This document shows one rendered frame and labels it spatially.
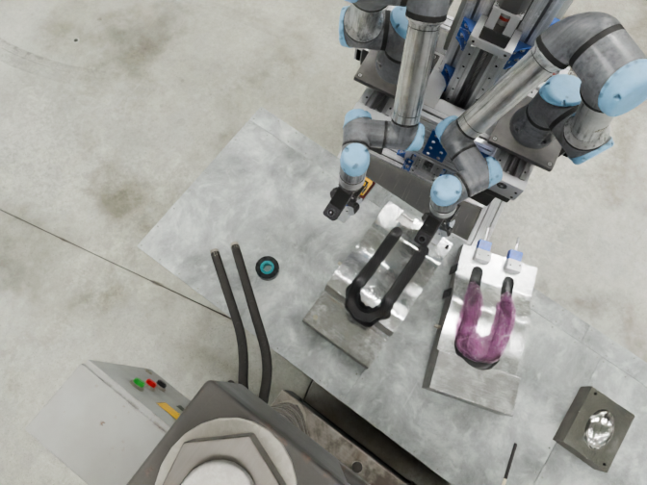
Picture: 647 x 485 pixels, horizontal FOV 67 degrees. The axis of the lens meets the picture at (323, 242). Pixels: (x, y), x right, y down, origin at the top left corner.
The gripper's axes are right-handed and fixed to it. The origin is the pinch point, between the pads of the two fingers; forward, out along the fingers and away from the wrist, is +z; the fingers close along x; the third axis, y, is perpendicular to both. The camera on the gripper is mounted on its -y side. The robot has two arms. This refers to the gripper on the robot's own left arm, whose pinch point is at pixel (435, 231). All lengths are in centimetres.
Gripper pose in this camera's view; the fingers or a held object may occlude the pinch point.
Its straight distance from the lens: 163.3
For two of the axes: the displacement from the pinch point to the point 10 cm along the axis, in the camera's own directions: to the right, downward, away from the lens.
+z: 1.7, 2.6, 9.5
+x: -8.0, -5.3, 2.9
